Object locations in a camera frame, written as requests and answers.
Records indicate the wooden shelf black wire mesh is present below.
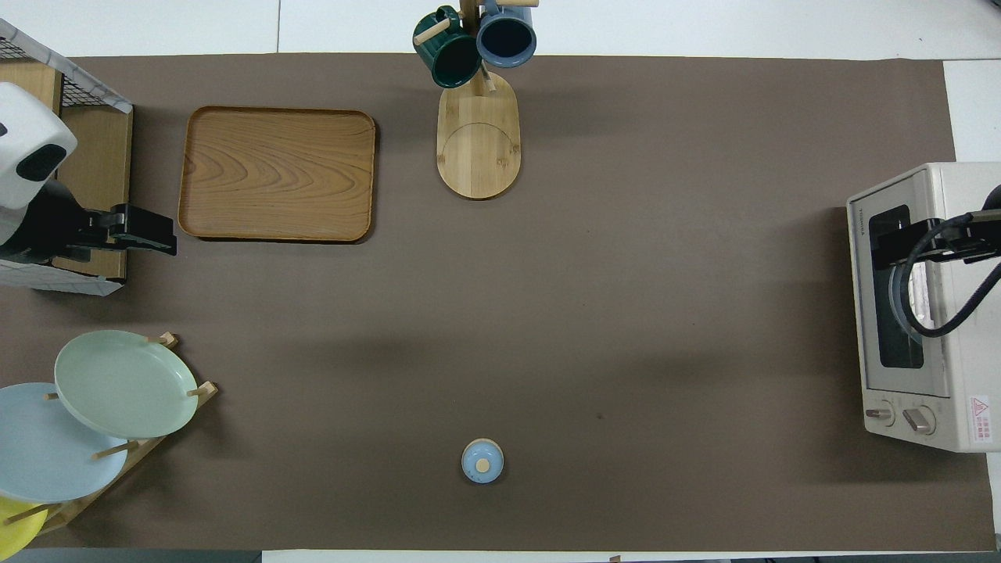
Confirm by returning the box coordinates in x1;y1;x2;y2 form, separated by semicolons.
0;20;135;296

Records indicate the brown table mat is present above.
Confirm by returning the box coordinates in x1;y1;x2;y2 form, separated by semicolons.
0;53;996;553

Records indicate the light blue plate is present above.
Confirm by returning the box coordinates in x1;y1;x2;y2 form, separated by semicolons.
0;382;130;504

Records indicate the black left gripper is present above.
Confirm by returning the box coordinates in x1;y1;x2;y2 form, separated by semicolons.
75;203;178;257

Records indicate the pale green plate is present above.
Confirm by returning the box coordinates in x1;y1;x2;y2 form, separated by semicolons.
54;330;199;439

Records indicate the small blue lid wooden knob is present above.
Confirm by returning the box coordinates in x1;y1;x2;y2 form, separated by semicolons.
461;438;504;485

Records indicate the dark green mug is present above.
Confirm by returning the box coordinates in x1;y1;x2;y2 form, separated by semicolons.
412;6;483;89

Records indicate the yellow plate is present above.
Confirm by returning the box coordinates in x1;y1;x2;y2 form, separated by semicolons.
0;497;48;561

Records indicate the wooden plate rack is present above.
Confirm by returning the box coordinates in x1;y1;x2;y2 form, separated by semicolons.
0;332;220;537

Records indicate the white toaster oven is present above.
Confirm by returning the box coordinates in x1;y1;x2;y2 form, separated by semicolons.
846;162;1001;454

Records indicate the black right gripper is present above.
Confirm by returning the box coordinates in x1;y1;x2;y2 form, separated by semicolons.
870;210;1001;269

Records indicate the wooden mug tree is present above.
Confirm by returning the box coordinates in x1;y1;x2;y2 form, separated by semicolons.
414;0;540;201

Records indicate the rectangular wooden tray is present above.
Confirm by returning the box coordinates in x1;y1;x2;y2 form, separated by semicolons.
178;106;377;243

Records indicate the blue mug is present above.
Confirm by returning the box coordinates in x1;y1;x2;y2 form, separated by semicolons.
475;0;538;69

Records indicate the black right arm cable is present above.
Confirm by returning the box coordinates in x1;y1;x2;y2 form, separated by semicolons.
892;213;1001;339

